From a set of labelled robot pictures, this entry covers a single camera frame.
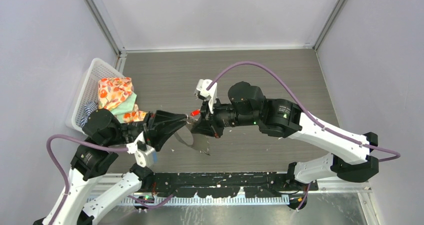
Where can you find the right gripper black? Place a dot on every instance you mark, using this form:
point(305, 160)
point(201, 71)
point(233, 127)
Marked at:
point(210, 128)

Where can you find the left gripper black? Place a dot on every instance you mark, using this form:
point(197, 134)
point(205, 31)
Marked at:
point(156, 120)

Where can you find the silver perforated keyring plate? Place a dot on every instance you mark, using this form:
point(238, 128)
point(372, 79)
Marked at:
point(199, 142)

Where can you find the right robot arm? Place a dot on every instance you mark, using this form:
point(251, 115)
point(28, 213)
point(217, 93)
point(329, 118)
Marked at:
point(348, 155)

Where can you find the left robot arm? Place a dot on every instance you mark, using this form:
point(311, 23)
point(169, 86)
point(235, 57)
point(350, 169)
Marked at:
point(106, 138)

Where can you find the red key tag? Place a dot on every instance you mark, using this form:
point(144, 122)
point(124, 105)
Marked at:
point(195, 113)

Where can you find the mint green cloth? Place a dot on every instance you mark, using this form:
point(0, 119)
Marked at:
point(126, 106)

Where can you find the orange floral cloth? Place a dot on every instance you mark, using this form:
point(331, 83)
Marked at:
point(113, 91)

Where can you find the blue striped cloth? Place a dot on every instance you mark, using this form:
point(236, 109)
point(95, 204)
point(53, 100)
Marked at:
point(88, 108)

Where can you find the white plastic basket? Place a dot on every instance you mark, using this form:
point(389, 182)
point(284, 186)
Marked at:
point(87, 91)

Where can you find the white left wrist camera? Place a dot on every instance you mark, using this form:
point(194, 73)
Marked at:
point(145, 155)

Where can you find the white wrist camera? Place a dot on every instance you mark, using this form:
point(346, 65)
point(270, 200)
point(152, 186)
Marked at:
point(145, 155)
point(206, 90)

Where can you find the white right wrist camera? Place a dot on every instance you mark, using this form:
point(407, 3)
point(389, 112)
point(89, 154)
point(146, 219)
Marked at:
point(206, 90)

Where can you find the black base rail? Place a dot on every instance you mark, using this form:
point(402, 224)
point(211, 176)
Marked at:
point(221, 184)

